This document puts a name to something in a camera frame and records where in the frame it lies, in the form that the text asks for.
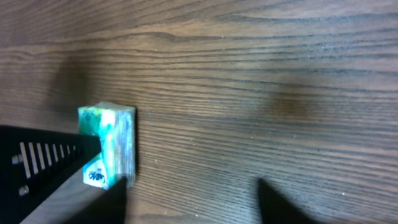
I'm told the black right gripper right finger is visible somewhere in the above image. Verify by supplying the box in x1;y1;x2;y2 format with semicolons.
257;179;316;224

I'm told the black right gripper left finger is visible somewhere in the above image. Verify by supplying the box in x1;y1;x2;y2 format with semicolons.
64;177;127;224

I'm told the small teal tissue pack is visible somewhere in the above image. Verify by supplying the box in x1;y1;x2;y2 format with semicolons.
78;102;136;190

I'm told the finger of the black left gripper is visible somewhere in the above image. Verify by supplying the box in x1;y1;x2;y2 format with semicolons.
1;126;101;223

